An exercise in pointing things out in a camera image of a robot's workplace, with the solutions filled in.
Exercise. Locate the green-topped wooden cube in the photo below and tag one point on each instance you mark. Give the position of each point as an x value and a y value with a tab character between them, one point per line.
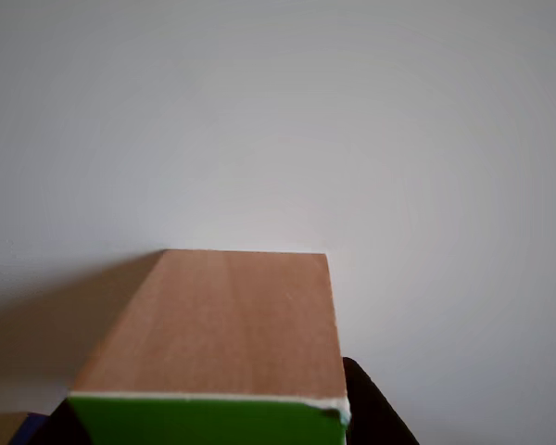
231	324

